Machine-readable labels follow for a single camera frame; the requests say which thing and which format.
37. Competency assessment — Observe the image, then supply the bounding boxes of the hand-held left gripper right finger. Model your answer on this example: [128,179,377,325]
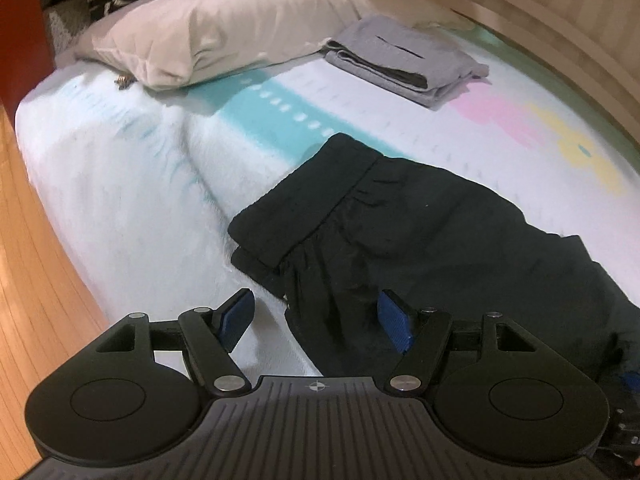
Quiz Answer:
[376,288,543,394]

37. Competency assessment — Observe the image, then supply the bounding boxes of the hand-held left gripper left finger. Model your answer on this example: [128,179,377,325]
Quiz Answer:
[92,287,256,395]

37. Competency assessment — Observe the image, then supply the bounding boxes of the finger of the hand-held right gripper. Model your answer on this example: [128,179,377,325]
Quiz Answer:
[614,367,640,397]

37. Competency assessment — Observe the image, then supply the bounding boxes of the black pants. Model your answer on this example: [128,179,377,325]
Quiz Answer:
[227,132,640,391]

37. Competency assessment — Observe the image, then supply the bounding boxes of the folded grey pants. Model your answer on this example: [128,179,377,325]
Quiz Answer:
[322,14,490,110]

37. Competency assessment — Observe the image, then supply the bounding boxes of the floral bed sheet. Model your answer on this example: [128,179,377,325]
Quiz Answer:
[15,20,640,376]

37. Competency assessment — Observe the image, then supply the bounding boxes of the beige pillow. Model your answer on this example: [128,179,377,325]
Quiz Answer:
[75,0,373,92]

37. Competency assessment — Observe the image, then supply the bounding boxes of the reddish brown wooden cabinet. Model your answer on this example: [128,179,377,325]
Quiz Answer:
[0,0,57,111]

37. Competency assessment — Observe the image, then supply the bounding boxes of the white wooden bed frame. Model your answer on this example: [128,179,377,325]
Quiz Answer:
[290,0,640,161]

